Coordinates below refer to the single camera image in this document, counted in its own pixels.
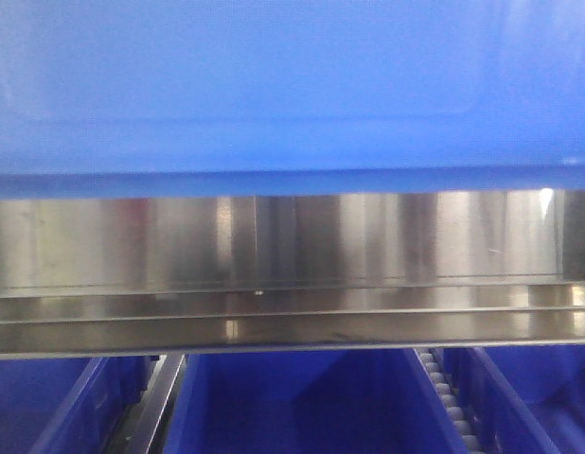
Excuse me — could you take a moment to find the large blue plastic bin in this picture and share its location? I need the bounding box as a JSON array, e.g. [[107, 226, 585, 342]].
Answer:
[[0, 1, 585, 199]]

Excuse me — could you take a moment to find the lower middle blue bin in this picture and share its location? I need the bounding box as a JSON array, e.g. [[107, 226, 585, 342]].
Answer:
[[164, 349, 466, 453]]

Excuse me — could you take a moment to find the white roller conveyor track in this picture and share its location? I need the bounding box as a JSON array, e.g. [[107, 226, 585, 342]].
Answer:
[[415, 347, 483, 453]]

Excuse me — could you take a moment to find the lower left blue bin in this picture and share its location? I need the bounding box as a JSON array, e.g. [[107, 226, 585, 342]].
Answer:
[[0, 357, 154, 453]]

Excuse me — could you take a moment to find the lower right blue bin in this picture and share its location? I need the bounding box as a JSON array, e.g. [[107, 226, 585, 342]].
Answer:
[[440, 345, 585, 453]]

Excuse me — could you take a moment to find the stainless steel shelf rail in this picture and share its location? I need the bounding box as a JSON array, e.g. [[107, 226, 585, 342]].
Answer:
[[0, 188, 585, 358]]

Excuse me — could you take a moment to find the left metal divider rail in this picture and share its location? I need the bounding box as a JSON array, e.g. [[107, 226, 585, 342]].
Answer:
[[104, 355, 186, 453]]

